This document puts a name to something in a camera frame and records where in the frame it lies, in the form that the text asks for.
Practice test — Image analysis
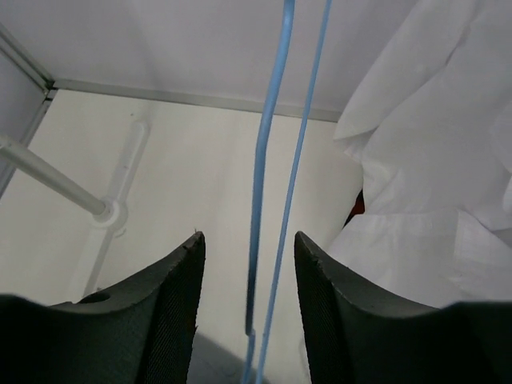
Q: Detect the light blue wire hanger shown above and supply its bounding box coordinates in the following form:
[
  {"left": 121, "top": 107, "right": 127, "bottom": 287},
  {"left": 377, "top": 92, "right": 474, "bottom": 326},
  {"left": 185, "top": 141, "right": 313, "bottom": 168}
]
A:
[{"left": 241, "top": 0, "right": 332, "bottom": 383}]

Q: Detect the red black plaid shirt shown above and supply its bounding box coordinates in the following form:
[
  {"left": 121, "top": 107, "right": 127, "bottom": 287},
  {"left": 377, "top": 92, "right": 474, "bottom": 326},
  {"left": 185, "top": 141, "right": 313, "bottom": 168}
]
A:
[{"left": 343, "top": 190, "right": 365, "bottom": 226}]

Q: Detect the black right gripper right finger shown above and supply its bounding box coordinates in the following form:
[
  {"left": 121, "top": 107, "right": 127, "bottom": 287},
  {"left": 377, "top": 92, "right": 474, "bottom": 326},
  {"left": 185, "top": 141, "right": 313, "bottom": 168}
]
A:
[{"left": 294, "top": 232, "right": 511, "bottom": 383}]

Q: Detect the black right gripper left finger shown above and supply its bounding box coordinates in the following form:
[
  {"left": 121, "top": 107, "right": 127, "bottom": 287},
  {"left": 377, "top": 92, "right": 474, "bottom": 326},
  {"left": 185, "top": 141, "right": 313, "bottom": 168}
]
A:
[{"left": 1, "top": 232, "right": 206, "bottom": 383}]

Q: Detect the white hanging shirt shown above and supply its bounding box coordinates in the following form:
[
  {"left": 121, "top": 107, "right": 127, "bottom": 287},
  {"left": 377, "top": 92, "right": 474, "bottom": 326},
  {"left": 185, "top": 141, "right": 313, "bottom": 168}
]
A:
[{"left": 328, "top": 1, "right": 511, "bottom": 307}]

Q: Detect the white metal clothes rack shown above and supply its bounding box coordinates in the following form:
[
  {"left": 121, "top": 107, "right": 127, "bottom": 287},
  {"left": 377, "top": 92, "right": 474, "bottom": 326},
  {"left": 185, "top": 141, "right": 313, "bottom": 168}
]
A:
[{"left": 1, "top": 121, "right": 150, "bottom": 302}]

